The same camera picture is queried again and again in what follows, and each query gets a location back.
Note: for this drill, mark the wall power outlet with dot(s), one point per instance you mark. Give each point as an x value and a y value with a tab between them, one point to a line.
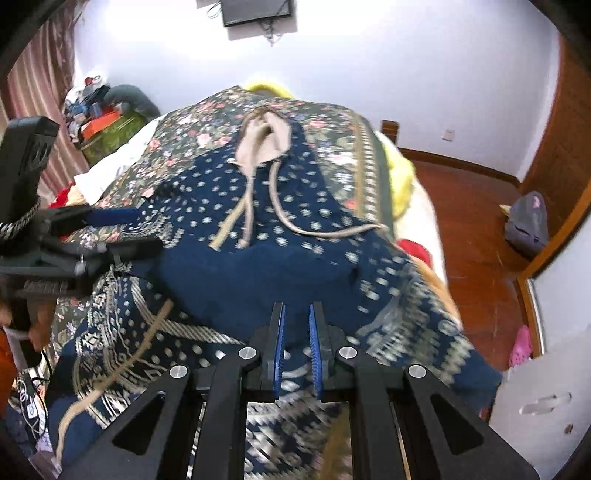
449	135

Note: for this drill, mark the grey bag on floor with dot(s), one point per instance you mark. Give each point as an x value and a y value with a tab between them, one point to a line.
526	228

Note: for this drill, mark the white sheet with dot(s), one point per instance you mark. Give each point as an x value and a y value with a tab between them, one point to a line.
111	161

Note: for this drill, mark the wall mounted black monitor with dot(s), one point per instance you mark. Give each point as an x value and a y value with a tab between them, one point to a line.
238	12

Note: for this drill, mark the grey stuffed pillow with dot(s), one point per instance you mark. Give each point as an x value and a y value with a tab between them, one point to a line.
131	98

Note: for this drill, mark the dark floral bedspread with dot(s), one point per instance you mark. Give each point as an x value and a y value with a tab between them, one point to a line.
256	200

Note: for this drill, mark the navy patterned hoodie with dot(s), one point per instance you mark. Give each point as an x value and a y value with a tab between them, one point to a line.
283	439

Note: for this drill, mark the white cardboard box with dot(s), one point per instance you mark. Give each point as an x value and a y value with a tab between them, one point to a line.
542	407

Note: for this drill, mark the wooden bed post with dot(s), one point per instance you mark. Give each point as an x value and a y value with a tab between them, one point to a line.
391	130

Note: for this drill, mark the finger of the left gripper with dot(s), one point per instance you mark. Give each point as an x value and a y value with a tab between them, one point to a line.
74	218
103	255

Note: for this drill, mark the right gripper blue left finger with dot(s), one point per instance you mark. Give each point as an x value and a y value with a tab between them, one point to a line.
272	357

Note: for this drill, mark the orange plush blanket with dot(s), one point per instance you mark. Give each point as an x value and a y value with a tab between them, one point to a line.
440	289

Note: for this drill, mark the brown wooden door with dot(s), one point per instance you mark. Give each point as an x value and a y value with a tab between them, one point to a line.
561	167

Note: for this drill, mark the person's left hand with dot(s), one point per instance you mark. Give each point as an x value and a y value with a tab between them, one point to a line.
37	315

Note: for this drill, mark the striped pink curtain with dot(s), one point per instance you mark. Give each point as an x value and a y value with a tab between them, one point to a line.
37	85

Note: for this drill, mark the red cloth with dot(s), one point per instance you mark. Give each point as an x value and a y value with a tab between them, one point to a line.
67	196

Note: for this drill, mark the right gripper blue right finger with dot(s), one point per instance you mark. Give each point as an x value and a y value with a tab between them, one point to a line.
322	355

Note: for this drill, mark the orange box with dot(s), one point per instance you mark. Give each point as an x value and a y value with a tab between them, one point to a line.
95	126

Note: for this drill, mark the pink slipper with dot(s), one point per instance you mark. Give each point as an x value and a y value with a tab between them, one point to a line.
522	349

